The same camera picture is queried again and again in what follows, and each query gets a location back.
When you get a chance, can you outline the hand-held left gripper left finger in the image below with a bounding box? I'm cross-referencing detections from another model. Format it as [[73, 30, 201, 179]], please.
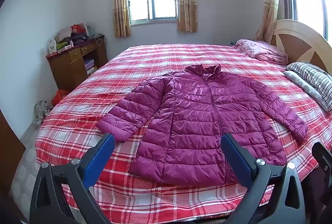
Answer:
[[30, 133, 116, 224]]

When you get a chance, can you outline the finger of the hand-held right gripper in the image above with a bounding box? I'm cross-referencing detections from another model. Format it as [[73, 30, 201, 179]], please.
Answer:
[[312, 142, 332, 171]]

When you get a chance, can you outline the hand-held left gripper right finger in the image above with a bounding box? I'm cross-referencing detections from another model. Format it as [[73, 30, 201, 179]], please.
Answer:
[[220, 133, 306, 224]]

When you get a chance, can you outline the magenta down jacket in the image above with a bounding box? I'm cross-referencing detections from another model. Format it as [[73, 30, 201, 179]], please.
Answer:
[[96, 64, 309, 186]]

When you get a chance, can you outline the pile of clothes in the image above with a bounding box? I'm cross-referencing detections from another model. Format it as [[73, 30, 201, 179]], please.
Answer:
[[54, 27, 90, 46]]

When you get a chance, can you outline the red plastic bag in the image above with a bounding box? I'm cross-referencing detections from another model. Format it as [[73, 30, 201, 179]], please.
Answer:
[[52, 89, 70, 107]]

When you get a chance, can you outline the grey patterned bag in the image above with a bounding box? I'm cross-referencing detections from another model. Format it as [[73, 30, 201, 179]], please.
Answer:
[[34, 100, 54, 125]]

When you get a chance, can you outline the striped pillow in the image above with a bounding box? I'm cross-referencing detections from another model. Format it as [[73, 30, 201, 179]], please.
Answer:
[[285, 62, 332, 105]]

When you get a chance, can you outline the brown wooden wardrobe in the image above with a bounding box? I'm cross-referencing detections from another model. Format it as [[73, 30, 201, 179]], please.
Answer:
[[0, 110, 26, 183]]

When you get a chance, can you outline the stack of boxes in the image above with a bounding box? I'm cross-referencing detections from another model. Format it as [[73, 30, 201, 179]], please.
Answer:
[[83, 58, 98, 75]]

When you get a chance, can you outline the wooden desk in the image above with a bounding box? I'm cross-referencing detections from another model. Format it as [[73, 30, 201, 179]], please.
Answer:
[[46, 35, 109, 91]]

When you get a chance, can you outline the pink folded blanket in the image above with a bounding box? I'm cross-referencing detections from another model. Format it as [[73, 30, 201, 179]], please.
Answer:
[[236, 39, 289, 65]]

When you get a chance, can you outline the bed with red plaid sheet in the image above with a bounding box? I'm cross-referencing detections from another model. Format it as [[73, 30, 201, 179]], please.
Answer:
[[10, 44, 332, 224]]

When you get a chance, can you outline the wooden headboard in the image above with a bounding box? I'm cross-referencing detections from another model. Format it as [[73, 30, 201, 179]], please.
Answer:
[[270, 19, 332, 74]]

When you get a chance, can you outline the white and red box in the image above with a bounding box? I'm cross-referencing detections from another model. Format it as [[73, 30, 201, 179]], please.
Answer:
[[48, 40, 58, 55]]

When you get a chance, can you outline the red paper bag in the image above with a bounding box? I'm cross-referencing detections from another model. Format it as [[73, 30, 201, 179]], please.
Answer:
[[71, 23, 87, 34]]

